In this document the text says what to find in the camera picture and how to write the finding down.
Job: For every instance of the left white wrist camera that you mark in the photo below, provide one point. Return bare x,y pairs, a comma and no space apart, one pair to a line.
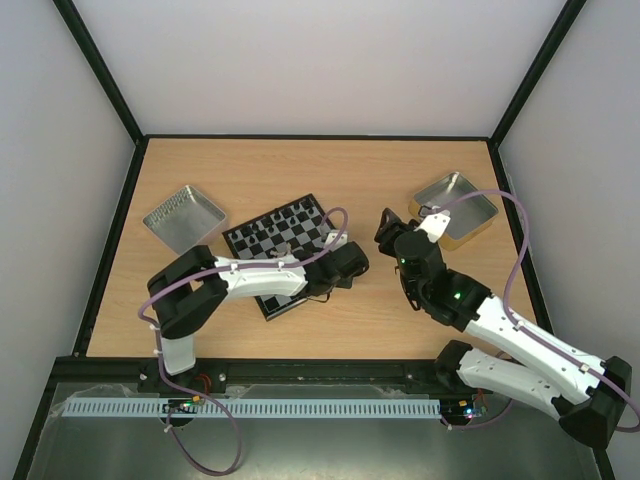
335,240

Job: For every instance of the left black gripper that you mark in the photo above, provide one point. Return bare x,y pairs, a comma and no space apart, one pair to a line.
347,284

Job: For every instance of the silver embossed tin lid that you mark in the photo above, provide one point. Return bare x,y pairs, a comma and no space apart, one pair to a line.
186,219

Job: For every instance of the gold square tin box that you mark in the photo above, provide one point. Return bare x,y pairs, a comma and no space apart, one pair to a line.
469,217

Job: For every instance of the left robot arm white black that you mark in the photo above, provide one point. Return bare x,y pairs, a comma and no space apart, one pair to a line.
184,295

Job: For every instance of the black silver chess board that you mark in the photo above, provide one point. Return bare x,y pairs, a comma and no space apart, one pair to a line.
297,225

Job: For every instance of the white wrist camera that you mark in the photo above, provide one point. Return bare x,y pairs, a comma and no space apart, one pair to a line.
434,225
335,240

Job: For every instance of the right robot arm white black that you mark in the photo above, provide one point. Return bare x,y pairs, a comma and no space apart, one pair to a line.
582,392

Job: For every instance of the light blue slotted cable duct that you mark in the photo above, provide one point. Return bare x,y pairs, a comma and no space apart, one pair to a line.
254,408

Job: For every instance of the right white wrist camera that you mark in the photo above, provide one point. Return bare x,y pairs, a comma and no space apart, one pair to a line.
434,225

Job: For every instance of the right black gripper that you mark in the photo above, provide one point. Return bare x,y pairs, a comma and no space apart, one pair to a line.
396,230

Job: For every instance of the black aluminium frame rail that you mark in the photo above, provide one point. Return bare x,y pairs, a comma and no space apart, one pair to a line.
215,376

